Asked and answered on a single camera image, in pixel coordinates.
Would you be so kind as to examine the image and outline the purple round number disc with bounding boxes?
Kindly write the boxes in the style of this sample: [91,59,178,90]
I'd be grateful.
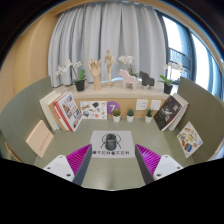
[106,100,122,116]

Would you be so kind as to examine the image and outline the spiky aloe in white pot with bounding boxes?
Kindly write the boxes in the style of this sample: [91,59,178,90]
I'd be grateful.
[144,108,154,124]

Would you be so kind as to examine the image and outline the white doodle sticker sheet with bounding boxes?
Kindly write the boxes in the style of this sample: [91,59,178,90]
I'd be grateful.
[79,100,108,120]

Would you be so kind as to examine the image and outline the white wall socket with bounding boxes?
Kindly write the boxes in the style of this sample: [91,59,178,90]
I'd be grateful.
[149,99,162,111]
[135,98,149,111]

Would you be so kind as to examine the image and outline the dark-framed window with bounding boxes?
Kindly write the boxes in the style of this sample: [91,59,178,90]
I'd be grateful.
[156,9,224,101]

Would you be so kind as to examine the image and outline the yellow-green succulent in white pot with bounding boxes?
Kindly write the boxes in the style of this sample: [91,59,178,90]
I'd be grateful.
[111,108,122,124]

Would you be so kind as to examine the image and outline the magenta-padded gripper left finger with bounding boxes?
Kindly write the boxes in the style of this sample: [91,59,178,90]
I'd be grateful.
[43,143,93,187]

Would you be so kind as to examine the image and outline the pink horse figurine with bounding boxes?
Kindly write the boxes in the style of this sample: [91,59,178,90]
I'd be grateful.
[119,68,139,91]

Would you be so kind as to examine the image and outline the white printed mouse pad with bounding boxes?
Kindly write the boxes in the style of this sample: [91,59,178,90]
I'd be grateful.
[89,129,136,159]

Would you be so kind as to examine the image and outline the wooden hand model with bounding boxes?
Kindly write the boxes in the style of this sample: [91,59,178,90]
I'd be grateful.
[87,58,102,91]

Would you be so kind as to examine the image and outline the white books stack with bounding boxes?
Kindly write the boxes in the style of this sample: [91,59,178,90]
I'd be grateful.
[168,93,190,132]

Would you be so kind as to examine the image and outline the dark grey computer mouse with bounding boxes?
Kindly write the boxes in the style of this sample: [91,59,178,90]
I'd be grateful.
[104,133,118,151]

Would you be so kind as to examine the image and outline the dark grey horse figurine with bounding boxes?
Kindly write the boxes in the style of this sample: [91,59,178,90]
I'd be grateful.
[138,70,156,90]

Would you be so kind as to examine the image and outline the white orchid in black pot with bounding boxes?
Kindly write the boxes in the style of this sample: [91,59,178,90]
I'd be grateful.
[158,61,183,95]
[55,59,87,92]
[118,55,139,79]

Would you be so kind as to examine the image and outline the red-edged photo magazine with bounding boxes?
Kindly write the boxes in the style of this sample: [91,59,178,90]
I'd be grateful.
[53,91,84,133]

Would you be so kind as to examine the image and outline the black-covered book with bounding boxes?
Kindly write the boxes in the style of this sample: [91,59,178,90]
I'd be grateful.
[153,95,183,132]

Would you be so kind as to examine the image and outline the beige card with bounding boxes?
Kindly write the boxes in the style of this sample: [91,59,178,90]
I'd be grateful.
[25,119,55,159]

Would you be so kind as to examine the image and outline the food sticker sheet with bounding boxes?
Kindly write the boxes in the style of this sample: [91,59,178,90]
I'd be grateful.
[176,121,204,159]

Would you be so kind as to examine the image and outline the wooden mannequin figure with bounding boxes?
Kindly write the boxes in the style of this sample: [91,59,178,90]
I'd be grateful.
[103,49,118,88]

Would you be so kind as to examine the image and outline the white and tan books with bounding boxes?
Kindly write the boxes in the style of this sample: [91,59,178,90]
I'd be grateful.
[39,90,63,132]

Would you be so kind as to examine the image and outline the dark green succulent in white pot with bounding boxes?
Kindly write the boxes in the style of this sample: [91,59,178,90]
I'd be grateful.
[125,108,136,123]

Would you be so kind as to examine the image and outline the grey curtain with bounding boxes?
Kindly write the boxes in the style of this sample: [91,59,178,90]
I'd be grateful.
[47,1,173,88]

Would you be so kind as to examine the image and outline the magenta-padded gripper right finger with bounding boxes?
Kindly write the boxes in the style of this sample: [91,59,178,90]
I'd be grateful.
[134,143,184,185]

